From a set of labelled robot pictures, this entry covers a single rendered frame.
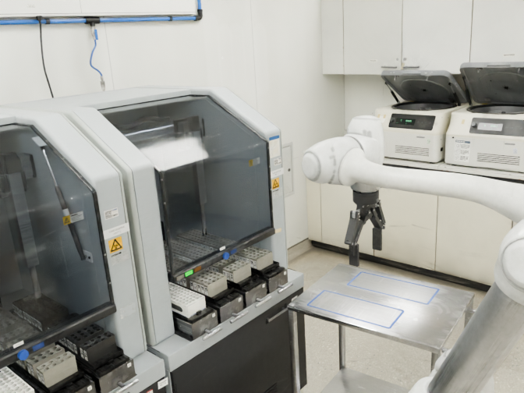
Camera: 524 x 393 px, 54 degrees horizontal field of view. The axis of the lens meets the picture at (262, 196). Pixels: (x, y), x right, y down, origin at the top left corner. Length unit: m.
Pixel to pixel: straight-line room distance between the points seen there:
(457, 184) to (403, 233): 2.84
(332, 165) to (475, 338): 0.51
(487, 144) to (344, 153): 2.46
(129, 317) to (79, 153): 0.61
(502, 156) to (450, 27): 0.99
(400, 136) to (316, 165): 2.67
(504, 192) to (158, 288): 1.27
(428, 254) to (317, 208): 1.02
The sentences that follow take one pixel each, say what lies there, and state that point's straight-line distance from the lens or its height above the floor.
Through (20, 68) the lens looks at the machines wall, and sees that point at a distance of 2.85.
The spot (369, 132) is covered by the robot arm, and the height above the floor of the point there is 1.58.
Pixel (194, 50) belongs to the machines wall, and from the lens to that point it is 3.47.
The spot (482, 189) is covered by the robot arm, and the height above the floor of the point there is 1.47.
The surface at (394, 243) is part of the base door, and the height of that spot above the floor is 0.23.
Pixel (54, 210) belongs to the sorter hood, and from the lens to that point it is 1.68.
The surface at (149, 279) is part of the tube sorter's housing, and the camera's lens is 1.97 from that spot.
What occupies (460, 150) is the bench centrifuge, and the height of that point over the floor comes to 1.02.
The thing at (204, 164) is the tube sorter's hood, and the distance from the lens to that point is 2.02.
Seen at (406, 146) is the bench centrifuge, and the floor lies 1.01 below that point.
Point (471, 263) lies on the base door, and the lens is 3.98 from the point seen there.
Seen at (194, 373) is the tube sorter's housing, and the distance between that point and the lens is 2.16.
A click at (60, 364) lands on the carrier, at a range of 1.86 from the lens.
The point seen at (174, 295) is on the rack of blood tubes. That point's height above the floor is 0.86.
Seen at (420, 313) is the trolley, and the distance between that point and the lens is 2.06.
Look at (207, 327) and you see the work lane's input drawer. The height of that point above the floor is 0.76.
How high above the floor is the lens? 1.84
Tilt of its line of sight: 17 degrees down
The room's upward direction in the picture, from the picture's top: 4 degrees counter-clockwise
